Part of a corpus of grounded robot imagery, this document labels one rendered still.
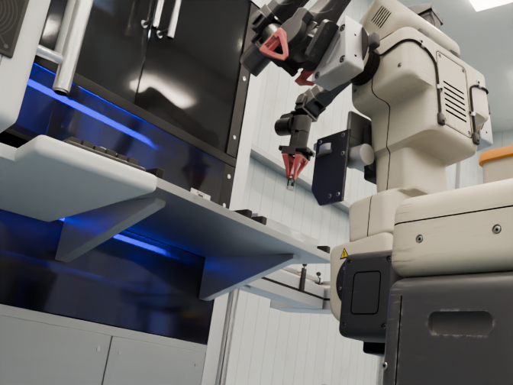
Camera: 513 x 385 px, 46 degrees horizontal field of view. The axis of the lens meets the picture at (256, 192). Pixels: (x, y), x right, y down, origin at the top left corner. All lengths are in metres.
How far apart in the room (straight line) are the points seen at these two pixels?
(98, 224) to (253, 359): 5.09
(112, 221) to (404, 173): 0.65
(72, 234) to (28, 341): 0.26
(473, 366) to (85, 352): 1.07
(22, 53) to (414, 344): 0.67
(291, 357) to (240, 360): 0.90
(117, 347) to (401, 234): 0.98
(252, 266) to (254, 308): 4.68
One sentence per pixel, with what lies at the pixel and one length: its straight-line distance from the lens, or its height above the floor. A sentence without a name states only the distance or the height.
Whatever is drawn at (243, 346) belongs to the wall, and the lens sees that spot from 6.32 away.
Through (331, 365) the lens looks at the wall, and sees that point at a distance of 7.72.
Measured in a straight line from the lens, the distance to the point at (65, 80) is 0.95.
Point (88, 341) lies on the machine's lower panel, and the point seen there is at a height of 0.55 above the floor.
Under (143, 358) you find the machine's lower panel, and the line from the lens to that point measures 1.74.
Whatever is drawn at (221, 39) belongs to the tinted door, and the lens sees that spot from 2.10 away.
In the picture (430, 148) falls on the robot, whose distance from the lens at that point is 1.28.
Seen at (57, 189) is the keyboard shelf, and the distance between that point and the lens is 1.07.
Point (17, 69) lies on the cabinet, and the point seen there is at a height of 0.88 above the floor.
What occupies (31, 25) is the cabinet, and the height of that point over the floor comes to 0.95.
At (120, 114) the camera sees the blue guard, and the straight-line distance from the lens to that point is 1.73.
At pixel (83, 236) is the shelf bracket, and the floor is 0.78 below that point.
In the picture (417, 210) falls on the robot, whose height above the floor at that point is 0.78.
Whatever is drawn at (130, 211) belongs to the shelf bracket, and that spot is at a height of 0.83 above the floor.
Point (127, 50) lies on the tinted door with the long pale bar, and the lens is 1.81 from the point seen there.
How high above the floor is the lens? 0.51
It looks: 17 degrees up
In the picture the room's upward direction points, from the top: 8 degrees clockwise
